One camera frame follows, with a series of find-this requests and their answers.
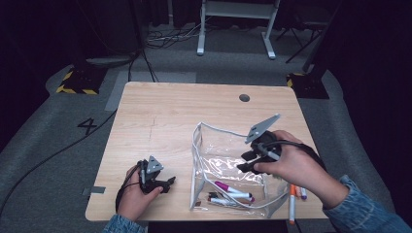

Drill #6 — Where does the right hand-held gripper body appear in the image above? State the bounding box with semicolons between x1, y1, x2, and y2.
244;113;282;163

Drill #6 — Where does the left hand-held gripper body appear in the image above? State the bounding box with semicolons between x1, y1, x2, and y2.
137;155;164;195

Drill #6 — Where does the clear plastic bag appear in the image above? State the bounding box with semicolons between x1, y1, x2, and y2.
189;121;291;219

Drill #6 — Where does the magenta marker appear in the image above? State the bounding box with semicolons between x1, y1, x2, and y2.
214;180;256;203

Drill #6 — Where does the dark red marker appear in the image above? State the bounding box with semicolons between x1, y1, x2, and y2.
207;197;242;208

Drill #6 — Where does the orange marker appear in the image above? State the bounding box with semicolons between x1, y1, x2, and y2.
289;183;296;225

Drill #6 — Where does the person's left hand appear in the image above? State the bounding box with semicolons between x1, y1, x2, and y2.
118;164;164;222

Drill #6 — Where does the person's right hand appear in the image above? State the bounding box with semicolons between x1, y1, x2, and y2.
254;129;328;209

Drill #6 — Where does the person's dark clothing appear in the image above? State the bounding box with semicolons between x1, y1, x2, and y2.
147;220;290;233

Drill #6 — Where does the black yellow striped stand base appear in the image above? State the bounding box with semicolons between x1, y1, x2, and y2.
55;66;108;96
286;71;330;100

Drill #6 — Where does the black slanted pole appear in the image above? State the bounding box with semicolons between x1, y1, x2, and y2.
300;0;344;74

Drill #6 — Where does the black folding stand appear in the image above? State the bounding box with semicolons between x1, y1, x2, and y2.
275;18;328;64

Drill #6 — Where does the right hand-held gripper cable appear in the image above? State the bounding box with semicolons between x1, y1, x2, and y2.
257;139;327;171

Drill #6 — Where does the hand-held gripper cable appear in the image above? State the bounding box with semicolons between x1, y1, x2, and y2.
115;166;144;213
257;139;327;171

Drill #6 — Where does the left hand-held gripper cable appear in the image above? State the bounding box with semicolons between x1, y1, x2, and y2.
115;166;144;213

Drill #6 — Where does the long black floor cable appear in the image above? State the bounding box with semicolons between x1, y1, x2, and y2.
0;109;119;218

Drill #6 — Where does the white metal desk frame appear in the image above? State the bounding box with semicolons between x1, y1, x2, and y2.
196;0;282;60

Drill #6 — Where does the bundle of floor cables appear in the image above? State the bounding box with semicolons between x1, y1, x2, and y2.
145;16;212;50

